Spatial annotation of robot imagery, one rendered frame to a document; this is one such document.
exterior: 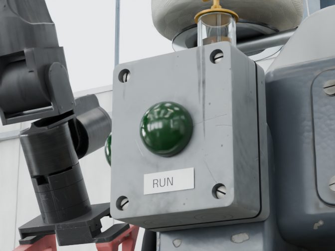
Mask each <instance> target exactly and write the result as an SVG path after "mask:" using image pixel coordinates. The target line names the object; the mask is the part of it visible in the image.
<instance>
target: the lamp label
mask: <svg viewBox="0 0 335 251"><path fill-rule="evenodd" d="M191 188H194V171H193V168H186V169H179V170H172V171H165V172H158V173H151V174H144V195H146V194H153V193H161V192H168V191H176V190H184V189H191Z"/></svg>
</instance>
